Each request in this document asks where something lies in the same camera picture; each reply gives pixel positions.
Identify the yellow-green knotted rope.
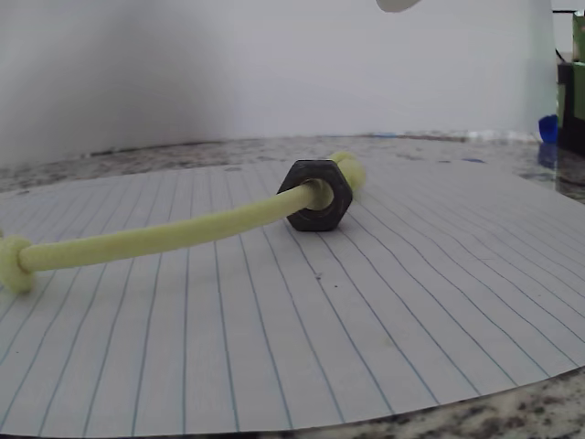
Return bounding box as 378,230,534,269
0,151,367,294

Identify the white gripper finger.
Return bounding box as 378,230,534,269
374,0,422,14

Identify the lined paper sheet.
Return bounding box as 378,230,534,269
0,159,585,435

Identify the blue tape piece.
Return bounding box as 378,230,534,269
537,113,559,144

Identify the white foam board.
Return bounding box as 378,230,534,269
0,0,554,159

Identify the black hex nut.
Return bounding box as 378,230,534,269
277,158,354,232

